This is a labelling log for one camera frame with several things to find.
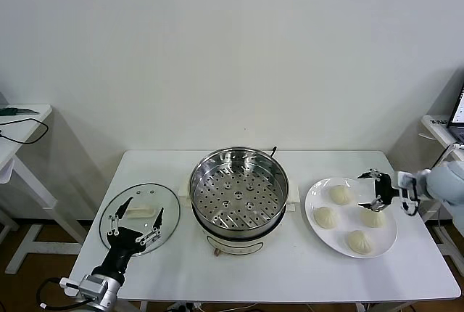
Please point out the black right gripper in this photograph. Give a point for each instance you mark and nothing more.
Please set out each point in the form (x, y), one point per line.
(388, 190)

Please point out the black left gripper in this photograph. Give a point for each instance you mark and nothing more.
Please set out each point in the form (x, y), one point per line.
(123, 241)

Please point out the white steamed baozi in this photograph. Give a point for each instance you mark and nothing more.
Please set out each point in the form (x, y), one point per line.
(373, 219)
(340, 194)
(326, 217)
(359, 243)

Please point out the stainless steel steamer basket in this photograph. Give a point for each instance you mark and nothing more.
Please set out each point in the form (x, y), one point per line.
(239, 196)

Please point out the white round plate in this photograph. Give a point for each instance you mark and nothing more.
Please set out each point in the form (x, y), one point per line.
(380, 239)

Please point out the cream electric cooker base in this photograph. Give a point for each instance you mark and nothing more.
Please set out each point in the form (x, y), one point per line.
(235, 246)

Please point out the open laptop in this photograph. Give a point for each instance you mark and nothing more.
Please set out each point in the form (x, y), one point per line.
(458, 109)

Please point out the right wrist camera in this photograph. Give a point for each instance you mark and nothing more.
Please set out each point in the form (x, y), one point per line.
(407, 188)

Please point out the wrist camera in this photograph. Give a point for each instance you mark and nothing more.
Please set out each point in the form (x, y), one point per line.
(69, 286)
(407, 188)

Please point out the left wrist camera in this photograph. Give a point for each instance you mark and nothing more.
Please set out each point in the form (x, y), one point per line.
(69, 286)

